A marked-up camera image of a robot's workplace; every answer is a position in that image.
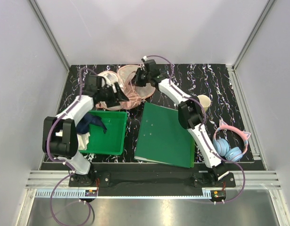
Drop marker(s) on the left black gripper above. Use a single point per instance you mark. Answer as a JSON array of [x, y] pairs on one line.
[[116, 97]]

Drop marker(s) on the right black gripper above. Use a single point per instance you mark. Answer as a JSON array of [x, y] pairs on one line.
[[137, 82]]

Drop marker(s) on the pink satin bra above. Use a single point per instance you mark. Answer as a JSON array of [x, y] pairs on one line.
[[135, 95]]

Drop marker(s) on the pink mesh laundry bag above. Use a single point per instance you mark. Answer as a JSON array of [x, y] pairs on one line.
[[124, 76]]

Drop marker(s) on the green plastic bin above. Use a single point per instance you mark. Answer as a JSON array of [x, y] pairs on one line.
[[112, 142]]

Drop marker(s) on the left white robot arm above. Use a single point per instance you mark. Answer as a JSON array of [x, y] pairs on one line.
[[60, 141]]

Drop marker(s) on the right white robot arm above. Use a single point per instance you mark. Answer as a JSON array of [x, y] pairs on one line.
[[191, 117]]

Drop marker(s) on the navy blue garment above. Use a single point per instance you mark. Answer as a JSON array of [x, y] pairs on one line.
[[83, 125]]

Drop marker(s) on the white cloth garment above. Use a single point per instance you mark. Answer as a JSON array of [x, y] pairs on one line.
[[82, 139]]

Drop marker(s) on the yellow paper cup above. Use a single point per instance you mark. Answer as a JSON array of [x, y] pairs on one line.
[[205, 101]]

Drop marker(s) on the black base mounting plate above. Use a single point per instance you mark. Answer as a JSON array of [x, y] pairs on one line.
[[188, 178]]

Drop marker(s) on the blue pink cat headphones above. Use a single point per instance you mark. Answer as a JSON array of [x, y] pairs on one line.
[[222, 146]]

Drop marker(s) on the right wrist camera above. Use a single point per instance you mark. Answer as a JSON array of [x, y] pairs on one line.
[[149, 64]]

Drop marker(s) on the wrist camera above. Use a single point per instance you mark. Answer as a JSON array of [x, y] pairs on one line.
[[149, 64], [93, 84]]

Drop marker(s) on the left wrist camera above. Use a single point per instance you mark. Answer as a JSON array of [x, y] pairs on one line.
[[93, 84]]

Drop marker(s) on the green ring binder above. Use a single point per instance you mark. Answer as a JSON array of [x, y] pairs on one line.
[[162, 140]]

